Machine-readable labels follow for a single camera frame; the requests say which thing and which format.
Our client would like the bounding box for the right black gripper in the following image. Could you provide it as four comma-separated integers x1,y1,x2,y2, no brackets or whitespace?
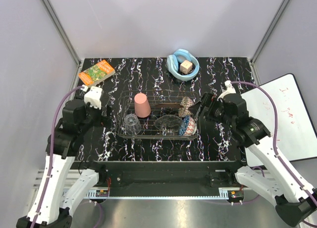
188,92,235,128

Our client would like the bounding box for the brown patterned bowl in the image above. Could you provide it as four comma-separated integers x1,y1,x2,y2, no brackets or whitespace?
178,97,194,118

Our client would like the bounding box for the orange patterned white bowl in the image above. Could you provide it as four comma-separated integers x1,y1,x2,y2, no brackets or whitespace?
184,115,197,136

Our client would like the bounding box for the clear glass plate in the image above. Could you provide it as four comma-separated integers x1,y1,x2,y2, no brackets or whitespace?
154,114,183,136

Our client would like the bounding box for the clear glass mug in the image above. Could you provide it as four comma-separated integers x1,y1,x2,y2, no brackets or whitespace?
124,114,141,135

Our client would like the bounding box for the red floral plate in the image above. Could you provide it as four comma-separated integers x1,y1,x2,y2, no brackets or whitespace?
154,103,184,109

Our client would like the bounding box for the grey wire dish rack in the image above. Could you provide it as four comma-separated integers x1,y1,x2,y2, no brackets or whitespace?
116,90,200,140

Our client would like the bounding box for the pink plastic cup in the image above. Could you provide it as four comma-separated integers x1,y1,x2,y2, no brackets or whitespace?
134,93,151,118

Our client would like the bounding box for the blue triangle patterned bowl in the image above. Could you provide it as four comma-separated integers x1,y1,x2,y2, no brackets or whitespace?
178,115,191,136

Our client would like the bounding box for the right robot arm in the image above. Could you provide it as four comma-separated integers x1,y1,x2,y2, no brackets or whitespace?
188,93,317,227

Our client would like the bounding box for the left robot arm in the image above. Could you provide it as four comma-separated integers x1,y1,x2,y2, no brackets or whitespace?
16,91,111,228

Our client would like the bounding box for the orange paperback book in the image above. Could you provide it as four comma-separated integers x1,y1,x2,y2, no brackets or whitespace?
78,60,115,87

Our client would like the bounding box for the beige wooden cube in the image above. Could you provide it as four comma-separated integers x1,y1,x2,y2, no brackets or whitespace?
180,60,193,74

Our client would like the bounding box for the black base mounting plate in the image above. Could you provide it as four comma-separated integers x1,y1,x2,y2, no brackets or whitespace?
78,161,248,198

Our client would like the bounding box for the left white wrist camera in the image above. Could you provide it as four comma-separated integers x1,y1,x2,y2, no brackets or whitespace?
81,85,104,110

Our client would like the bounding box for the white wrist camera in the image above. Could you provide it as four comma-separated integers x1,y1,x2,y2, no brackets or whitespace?
81,85,104,110
217,80,236,101

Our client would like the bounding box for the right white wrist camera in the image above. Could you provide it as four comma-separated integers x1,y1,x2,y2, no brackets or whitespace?
217,80,236,101

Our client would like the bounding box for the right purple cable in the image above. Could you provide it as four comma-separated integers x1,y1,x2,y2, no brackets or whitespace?
230,81,317,228

